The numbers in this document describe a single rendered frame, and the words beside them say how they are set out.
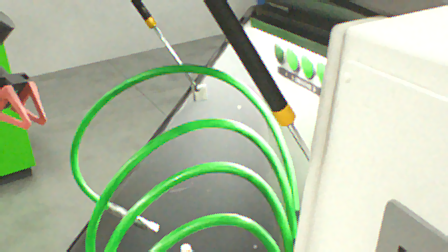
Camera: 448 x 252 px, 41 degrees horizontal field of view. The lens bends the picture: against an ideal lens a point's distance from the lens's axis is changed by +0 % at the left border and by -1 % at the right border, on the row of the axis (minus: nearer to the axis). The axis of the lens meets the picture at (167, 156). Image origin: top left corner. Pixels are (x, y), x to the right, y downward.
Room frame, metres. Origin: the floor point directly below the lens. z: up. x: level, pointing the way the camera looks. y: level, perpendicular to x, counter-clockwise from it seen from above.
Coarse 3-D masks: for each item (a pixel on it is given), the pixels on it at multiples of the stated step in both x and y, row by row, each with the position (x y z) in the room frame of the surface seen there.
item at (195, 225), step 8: (208, 216) 0.62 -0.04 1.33; (216, 216) 0.62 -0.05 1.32; (224, 216) 0.62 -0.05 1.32; (232, 216) 0.62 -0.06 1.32; (240, 216) 0.63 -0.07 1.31; (192, 224) 0.61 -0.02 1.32; (200, 224) 0.61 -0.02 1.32; (208, 224) 0.62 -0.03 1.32; (216, 224) 0.62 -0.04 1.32; (224, 224) 0.62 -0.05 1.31; (232, 224) 0.62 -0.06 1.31; (240, 224) 0.62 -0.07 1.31; (248, 224) 0.62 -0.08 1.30; (256, 224) 0.63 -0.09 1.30; (176, 232) 0.61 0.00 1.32; (184, 232) 0.61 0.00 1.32; (192, 232) 0.61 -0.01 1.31; (256, 232) 0.63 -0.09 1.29; (264, 232) 0.63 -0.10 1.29; (160, 240) 0.61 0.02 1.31; (168, 240) 0.61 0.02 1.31; (176, 240) 0.61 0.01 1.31; (264, 240) 0.63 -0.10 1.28; (272, 240) 0.63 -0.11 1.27; (152, 248) 0.61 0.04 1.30; (160, 248) 0.61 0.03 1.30; (168, 248) 0.61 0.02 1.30; (272, 248) 0.63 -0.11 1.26
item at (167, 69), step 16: (128, 80) 0.94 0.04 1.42; (144, 80) 0.94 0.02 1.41; (224, 80) 0.91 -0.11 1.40; (112, 96) 0.95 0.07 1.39; (256, 96) 0.90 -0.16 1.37; (96, 112) 0.96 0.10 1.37; (80, 128) 0.96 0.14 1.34; (272, 128) 0.89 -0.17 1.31; (288, 160) 0.89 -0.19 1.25; (80, 176) 0.97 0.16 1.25; (288, 176) 0.89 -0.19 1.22
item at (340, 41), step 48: (336, 48) 0.52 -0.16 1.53; (384, 48) 0.45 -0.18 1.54; (432, 48) 0.41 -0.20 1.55; (336, 96) 0.50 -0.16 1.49; (384, 96) 0.43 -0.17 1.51; (432, 96) 0.38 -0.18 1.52; (336, 144) 0.48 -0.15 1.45; (384, 144) 0.41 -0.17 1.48; (432, 144) 0.36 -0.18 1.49; (336, 192) 0.46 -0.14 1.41; (384, 192) 0.40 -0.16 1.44; (432, 192) 0.35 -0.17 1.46; (336, 240) 0.45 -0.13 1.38
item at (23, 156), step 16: (0, 48) 4.02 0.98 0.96; (0, 64) 4.01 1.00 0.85; (0, 128) 3.97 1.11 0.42; (16, 128) 4.00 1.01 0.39; (0, 144) 3.96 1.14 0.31; (16, 144) 3.99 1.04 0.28; (0, 160) 3.94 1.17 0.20; (16, 160) 3.98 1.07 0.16; (32, 160) 4.02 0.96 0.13; (0, 176) 3.95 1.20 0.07; (16, 176) 4.01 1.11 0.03
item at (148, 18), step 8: (136, 0) 1.18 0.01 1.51; (136, 8) 1.18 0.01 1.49; (144, 8) 1.18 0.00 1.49; (144, 16) 1.18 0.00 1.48; (152, 16) 1.18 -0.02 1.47; (152, 24) 1.18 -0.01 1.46; (168, 48) 1.18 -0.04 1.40; (176, 56) 1.18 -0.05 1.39; (192, 80) 1.19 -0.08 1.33; (192, 88) 1.19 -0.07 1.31; (200, 88) 1.18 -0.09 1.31; (200, 96) 1.19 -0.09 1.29
